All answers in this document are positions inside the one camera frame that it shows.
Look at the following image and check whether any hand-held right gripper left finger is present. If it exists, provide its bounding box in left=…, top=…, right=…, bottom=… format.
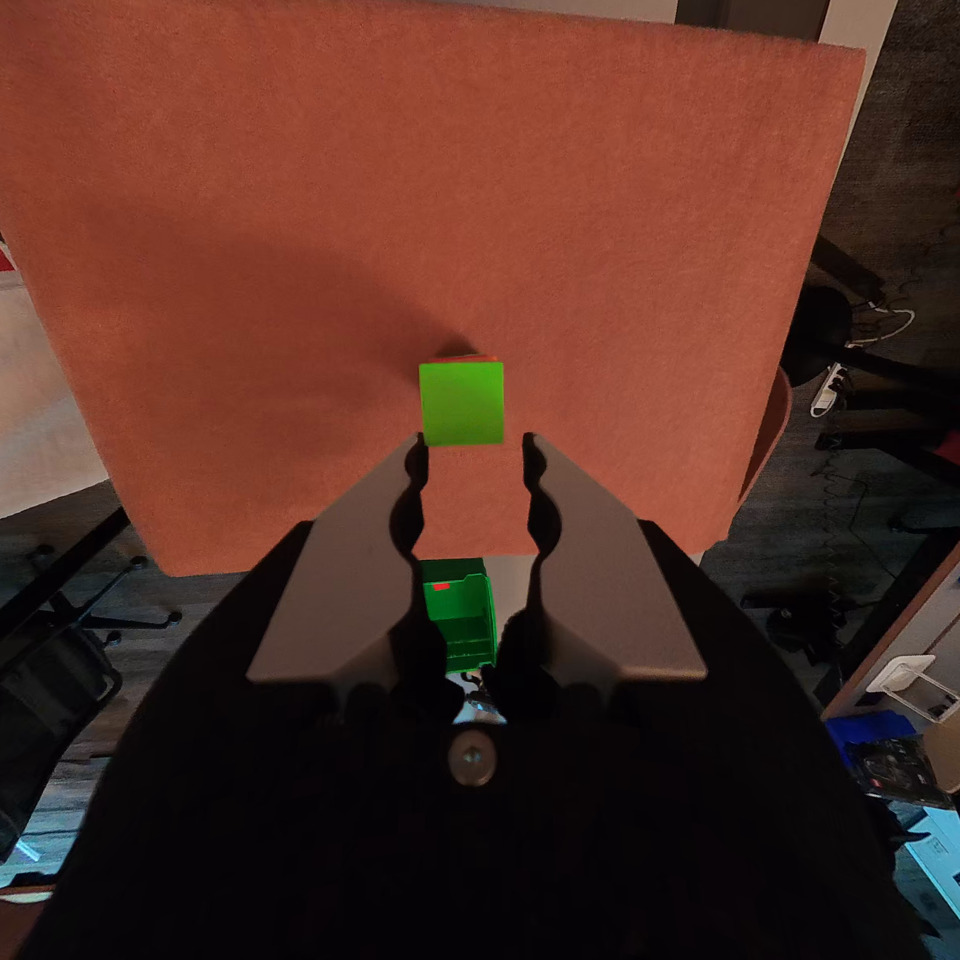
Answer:
left=246, top=432, right=429, bottom=708

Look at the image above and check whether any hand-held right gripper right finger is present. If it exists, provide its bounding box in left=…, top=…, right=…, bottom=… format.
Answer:
left=523, top=431, right=709, bottom=708

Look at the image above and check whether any green plastic bin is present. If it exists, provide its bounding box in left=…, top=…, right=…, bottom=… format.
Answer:
left=420, top=557, right=498, bottom=672

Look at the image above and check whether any green wooden cube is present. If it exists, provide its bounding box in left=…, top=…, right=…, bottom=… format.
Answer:
left=418, top=361, right=505, bottom=447

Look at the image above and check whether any light grey desk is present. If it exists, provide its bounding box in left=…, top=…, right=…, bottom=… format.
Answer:
left=450, top=0, right=899, bottom=725

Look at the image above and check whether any small black device stand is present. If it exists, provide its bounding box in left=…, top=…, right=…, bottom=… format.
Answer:
left=453, top=671, right=507, bottom=725

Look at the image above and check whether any black chair base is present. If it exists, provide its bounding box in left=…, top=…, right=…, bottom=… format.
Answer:
left=742, top=585, right=849, bottom=661

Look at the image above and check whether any small blue container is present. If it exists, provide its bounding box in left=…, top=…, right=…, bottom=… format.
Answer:
left=825, top=711, right=918, bottom=766

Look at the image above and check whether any brown edged grey table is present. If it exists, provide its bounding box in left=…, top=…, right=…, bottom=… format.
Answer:
left=821, top=540, right=960, bottom=721

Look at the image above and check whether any white display stand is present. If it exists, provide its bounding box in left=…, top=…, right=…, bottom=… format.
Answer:
left=866, top=654, right=960, bottom=723

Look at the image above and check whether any black office chair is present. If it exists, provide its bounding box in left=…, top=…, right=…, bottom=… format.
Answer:
left=0, top=543, right=183, bottom=826

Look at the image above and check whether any white power strip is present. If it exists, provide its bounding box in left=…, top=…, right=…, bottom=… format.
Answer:
left=810, top=363, right=849, bottom=417

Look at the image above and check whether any black glitter packet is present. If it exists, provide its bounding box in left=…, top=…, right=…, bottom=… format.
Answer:
left=846, top=737, right=942, bottom=807

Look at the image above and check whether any wooden panel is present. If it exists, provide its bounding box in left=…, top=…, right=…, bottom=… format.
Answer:
left=922, top=720, right=960, bottom=792

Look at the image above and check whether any rust brown felt bag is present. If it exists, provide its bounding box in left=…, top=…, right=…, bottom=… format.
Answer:
left=0, top=0, right=867, bottom=577

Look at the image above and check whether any white cable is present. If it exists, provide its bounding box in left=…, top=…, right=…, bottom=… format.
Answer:
left=847, top=300, right=918, bottom=350

